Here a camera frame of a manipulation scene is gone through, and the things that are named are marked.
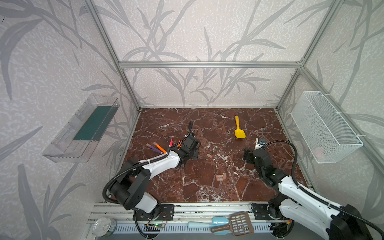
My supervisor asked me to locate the purple highlighter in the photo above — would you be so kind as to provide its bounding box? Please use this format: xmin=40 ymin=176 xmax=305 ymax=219
xmin=146 ymin=144 xmax=163 ymax=155

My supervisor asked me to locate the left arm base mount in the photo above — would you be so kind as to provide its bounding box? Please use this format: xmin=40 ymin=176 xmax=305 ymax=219
xmin=133 ymin=204 xmax=175 ymax=221

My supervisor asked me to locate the orange highlighter lone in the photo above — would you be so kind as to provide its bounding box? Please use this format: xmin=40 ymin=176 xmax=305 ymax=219
xmin=153 ymin=142 xmax=168 ymax=154

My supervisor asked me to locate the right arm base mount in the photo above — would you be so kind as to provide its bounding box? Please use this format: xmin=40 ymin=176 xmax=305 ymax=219
xmin=251 ymin=203 xmax=282 ymax=220

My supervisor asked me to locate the white wire basket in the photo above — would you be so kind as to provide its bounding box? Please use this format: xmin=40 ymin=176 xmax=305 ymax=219
xmin=291 ymin=91 xmax=364 ymax=164

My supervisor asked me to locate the brown slotted litter scoop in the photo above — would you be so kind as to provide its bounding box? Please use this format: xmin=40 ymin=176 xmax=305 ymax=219
xmin=211 ymin=212 xmax=254 ymax=237

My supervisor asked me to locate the clear plastic wall tray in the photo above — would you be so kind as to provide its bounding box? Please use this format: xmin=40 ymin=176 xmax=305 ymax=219
xmin=43 ymin=94 xmax=120 ymax=163

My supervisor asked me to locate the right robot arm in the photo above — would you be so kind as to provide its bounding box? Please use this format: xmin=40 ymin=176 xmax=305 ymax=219
xmin=243 ymin=144 xmax=384 ymax=240

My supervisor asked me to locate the light blue brush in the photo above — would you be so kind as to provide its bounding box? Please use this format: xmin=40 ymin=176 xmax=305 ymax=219
xmin=187 ymin=217 xmax=229 ymax=229

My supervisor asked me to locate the aluminium front rail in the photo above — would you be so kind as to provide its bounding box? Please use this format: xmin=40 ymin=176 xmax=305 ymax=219
xmin=86 ymin=201 xmax=340 ymax=224

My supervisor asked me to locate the yellow plastic scoop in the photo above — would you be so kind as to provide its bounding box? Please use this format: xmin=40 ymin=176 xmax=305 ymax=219
xmin=235 ymin=116 xmax=246 ymax=139

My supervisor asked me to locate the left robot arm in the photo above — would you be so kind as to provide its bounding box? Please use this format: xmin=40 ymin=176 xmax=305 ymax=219
xmin=102 ymin=133 xmax=201 ymax=214

